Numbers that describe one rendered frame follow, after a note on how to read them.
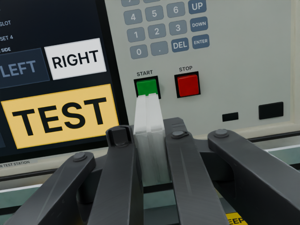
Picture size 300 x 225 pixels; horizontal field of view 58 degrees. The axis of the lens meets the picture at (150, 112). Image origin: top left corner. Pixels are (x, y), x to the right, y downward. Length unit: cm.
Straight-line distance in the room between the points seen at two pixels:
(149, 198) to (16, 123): 15
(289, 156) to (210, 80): 10
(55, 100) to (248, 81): 18
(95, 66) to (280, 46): 17
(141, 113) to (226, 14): 14
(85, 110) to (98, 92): 2
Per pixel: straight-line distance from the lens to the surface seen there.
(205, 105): 27
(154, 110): 15
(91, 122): 27
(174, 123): 15
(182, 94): 25
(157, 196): 27
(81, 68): 26
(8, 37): 28
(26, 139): 30
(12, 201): 30
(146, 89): 25
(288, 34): 28
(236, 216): 27
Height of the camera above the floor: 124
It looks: 18 degrees down
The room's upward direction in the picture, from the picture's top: 10 degrees counter-clockwise
